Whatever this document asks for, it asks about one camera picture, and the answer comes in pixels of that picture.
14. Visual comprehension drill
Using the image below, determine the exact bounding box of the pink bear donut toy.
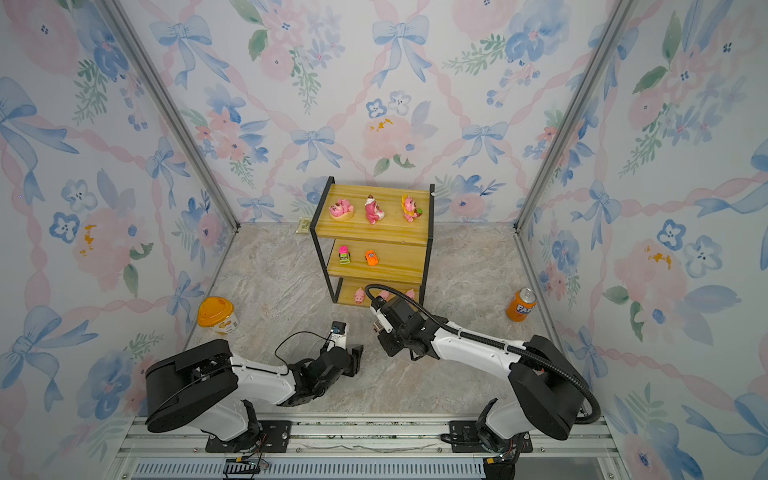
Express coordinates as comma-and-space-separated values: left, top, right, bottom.
329, 199, 355, 221

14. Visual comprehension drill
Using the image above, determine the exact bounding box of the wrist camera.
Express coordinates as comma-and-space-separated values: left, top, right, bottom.
370, 306, 393, 334
328, 321, 348, 350

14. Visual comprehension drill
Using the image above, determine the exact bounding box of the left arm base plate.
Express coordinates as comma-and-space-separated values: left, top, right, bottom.
205, 420, 293, 454

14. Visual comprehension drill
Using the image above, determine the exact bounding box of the wooden three-tier shelf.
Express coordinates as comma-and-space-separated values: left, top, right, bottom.
310, 176, 436, 307

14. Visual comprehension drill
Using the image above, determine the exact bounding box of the orange soda can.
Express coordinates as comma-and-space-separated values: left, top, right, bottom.
506, 287, 537, 322

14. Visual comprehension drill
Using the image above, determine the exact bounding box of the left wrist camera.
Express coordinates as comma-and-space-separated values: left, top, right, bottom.
328, 321, 348, 350

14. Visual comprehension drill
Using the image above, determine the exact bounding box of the orange toy truck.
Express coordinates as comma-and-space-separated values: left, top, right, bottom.
365, 250, 379, 266

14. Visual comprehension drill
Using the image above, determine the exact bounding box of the orange lid plastic jar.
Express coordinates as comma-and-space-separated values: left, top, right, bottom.
197, 296, 239, 335

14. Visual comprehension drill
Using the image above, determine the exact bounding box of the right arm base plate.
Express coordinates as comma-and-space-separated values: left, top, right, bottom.
448, 419, 534, 455

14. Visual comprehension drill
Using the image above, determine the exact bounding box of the pink green toy car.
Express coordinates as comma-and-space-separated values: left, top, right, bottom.
338, 245, 351, 265

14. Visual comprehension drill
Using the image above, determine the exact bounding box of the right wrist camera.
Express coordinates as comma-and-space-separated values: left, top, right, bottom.
370, 306, 393, 334

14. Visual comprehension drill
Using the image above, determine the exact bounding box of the small green packet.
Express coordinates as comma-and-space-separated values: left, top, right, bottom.
295, 217, 312, 235

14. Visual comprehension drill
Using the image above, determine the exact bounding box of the pink bear cream toy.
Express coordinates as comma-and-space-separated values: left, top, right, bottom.
364, 195, 385, 225

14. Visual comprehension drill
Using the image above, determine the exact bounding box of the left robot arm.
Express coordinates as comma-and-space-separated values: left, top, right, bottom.
145, 336, 364, 443

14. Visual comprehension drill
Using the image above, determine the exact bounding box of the pink bear sunflower toy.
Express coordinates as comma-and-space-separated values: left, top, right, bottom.
401, 195, 423, 223

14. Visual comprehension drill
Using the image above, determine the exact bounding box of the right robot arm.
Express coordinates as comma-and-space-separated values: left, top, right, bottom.
371, 296, 586, 453

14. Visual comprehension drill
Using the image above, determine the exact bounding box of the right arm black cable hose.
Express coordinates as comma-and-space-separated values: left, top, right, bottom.
364, 283, 602, 426

